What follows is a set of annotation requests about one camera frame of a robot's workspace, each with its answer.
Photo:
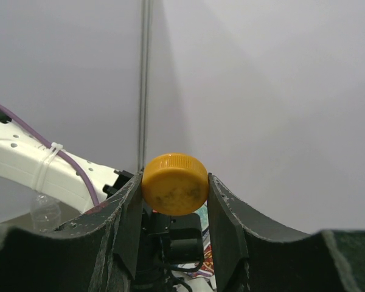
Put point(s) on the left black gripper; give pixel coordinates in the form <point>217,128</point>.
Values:
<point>167,244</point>

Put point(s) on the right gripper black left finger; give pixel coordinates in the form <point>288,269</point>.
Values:
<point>96,251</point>

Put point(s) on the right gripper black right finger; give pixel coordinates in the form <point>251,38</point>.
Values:
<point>252,252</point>

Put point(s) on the orange bottle cap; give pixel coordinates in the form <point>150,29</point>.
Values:
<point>175,184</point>

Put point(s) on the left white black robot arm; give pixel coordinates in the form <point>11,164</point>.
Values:
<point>77,184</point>

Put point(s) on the colourful mandala napkin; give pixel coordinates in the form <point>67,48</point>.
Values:
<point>207,269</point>

